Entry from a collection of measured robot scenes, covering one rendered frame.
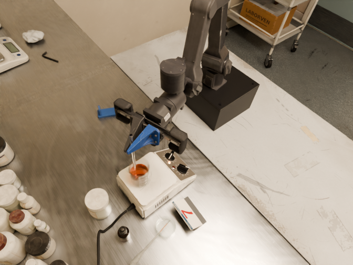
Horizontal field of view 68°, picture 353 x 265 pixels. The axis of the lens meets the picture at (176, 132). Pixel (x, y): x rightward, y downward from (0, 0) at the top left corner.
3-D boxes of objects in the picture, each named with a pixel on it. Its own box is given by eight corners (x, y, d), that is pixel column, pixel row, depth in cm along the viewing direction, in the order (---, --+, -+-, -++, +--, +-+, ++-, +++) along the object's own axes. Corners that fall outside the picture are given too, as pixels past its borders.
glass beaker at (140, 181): (146, 168, 72) (145, 153, 66) (153, 185, 70) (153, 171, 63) (125, 175, 71) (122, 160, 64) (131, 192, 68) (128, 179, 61)
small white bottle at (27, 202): (33, 201, 73) (20, 188, 66) (43, 205, 73) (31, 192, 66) (24, 212, 71) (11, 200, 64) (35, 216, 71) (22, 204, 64)
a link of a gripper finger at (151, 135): (159, 130, 55) (159, 145, 60) (145, 122, 56) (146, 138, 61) (139, 153, 51) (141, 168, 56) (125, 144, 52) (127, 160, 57)
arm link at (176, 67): (177, 80, 72) (177, 41, 62) (203, 91, 69) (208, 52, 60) (154, 105, 65) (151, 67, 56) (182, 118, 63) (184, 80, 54)
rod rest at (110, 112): (125, 107, 96) (124, 100, 93) (126, 114, 94) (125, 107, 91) (97, 111, 94) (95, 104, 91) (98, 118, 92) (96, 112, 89)
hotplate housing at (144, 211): (169, 151, 86) (170, 137, 80) (196, 180, 81) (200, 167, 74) (111, 190, 77) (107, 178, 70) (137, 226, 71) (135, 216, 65)
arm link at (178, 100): (171, 99, 71) (171, 71, 64) (189, 106, 69) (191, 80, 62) (157, 114, 67) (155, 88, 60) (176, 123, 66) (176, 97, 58)
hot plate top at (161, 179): (152, 152, 76) (152, 150, 76) (178, 181, 71) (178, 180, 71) (116, 174, 71) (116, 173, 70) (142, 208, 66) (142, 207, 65)
